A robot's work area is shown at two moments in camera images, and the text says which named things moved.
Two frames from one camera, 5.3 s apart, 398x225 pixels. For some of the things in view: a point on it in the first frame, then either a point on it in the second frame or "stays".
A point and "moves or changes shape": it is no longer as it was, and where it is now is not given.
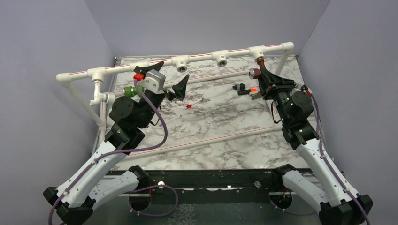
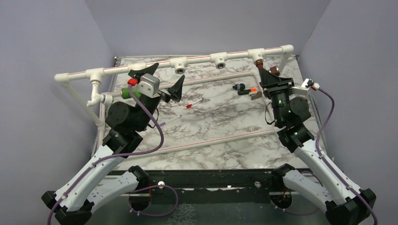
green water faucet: x=129 y=91 stays
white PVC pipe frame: x=181 y=63 moves or changes shape
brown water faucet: x=255 y=73 -> x=273 y=70
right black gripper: x=275 y=83 stays
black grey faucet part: x=239 y=86 stays
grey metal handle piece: x=255 y=96 stays
